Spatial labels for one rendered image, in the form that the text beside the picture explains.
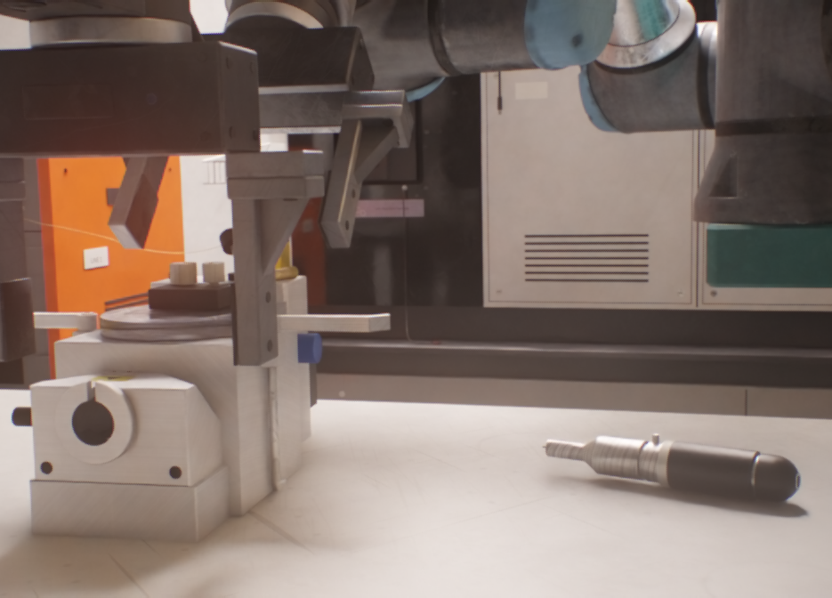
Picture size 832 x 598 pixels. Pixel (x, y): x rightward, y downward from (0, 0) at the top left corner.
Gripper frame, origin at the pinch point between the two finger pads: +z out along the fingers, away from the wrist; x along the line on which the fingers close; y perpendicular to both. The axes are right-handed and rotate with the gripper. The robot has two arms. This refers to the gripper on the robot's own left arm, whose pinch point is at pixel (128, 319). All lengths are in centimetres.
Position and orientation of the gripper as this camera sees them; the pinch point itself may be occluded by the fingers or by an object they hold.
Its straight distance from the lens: 57.9
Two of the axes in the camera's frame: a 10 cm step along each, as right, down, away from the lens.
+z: 0.2, 9.9, 1.2
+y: 2.3, -1.2, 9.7
